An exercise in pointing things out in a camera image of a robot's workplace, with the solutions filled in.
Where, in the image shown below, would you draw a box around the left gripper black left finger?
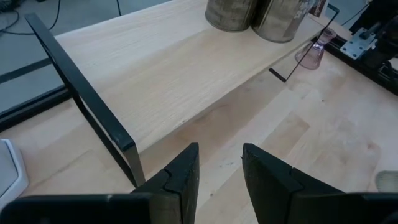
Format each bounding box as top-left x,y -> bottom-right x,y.
133,142 -> 200,224

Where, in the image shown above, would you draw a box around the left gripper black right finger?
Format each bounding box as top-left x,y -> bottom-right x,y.
241,142 -> 345,224

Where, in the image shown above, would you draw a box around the pink ribbed glass candle holder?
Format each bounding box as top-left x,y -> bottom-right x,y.
294,27 -> 337,70

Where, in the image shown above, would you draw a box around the ribbed metal candle tin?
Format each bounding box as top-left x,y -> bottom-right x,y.
205,0 -> 261,33
251,0 -> 330,44

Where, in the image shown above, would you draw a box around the silver metal mounting plate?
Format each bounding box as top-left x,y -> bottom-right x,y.
340,27 -> 377,60

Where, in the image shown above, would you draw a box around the white plant pot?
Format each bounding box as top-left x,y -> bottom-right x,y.
0,138 -> 30,212

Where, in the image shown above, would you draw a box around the wooden shelf riser black frame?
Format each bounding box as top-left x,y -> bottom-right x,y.
24,0 -> 341,188

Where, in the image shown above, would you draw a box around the black table edge rail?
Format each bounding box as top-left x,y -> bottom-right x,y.
323,37 -> 398,96
0,85 -> 74,133

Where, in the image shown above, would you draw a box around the thin black looped cable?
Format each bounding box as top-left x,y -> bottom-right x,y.
0,0 -> 62,35

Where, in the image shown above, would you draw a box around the tangled cables with power adapter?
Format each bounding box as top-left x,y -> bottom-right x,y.
0,0 -> 27,12

